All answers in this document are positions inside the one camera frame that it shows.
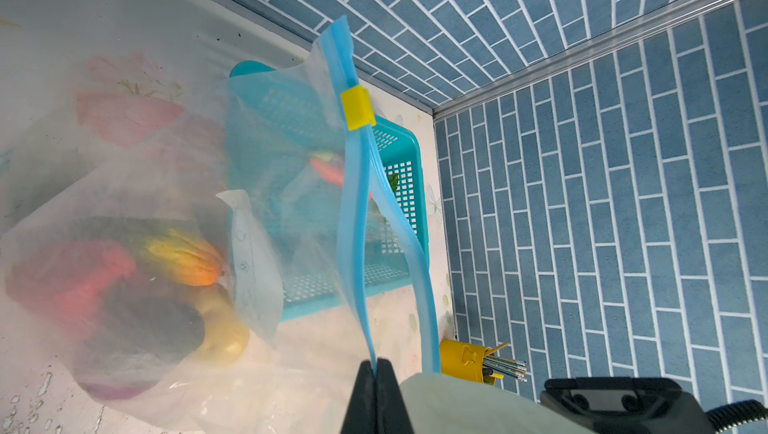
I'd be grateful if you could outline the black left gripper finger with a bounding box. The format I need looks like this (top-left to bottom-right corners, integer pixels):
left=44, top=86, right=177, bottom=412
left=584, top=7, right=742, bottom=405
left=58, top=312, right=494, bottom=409
left=340, top=358, right=414, bottom=434

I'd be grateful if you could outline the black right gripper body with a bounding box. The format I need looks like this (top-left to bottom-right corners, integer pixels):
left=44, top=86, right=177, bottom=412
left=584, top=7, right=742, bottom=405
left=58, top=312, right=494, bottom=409
left=540, top=377, right=714, bottom=433

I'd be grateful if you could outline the yellow potato toy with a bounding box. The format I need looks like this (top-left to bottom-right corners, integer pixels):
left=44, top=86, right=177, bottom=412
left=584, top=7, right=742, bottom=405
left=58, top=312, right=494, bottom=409
left=186, top=284, right=250, bottom=366

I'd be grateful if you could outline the clear zip top bag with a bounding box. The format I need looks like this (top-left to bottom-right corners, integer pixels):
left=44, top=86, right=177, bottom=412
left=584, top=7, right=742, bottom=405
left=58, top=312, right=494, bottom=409
left=1, top=18, right=441, bottom=433

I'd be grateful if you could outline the orange carrot toy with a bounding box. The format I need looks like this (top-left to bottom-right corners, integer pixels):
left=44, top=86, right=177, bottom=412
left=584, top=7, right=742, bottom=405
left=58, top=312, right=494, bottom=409
left=310, top=155, right=344, bottom=187

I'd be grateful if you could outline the black avocado toy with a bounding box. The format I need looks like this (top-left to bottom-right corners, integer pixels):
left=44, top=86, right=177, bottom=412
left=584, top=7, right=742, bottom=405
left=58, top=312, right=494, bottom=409
left=74, top=296, right=205, bottom=379

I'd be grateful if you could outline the teal plastic basket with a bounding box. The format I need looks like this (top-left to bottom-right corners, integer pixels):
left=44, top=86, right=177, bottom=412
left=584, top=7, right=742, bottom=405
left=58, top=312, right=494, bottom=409
left=227, top=60, right=431, bottom=323

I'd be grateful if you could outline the yellow green corn toy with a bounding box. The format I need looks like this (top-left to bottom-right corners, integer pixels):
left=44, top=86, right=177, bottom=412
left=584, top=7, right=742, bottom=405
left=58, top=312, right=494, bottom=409
left=88, top=217, right=223, bottom=287

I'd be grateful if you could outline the purple onion toy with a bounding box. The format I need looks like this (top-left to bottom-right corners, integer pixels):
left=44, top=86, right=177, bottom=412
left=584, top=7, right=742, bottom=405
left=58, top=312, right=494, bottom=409
left=75, top=376, right=160, bottom=401

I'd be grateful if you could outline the bundle of pencils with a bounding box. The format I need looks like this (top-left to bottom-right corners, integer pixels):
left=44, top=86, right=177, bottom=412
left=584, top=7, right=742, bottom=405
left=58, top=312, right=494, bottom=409
left=482, top=355, right=529, bottom=382

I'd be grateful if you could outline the yellow pencil cup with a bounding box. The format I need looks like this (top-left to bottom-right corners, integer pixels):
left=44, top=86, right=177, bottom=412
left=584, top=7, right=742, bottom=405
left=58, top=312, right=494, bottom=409
left=439, top=339, right=508, bottom=386

